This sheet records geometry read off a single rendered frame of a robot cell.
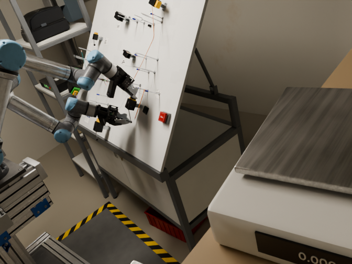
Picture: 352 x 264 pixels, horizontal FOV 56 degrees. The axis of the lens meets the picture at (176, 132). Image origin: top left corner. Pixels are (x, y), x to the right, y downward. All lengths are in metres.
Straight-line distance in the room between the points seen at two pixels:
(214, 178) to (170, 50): 0.81
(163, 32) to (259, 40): 1.60
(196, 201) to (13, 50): 1.26
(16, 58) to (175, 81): 0.75
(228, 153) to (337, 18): 1.50
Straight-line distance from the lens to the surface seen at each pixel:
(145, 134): 1.87
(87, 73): 1.69
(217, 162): 2.04
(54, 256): 2.63
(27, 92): 4.19
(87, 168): 3.25
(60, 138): 1.79
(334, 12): 3.03
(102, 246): 2.79
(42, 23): 2.71
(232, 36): 3.49
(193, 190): 1.98
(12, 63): 1.48
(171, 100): 1.74
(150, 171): 1.83
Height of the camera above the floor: 1.90
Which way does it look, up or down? 30 degrees down
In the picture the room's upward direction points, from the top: 16 degrees counter-clockwise
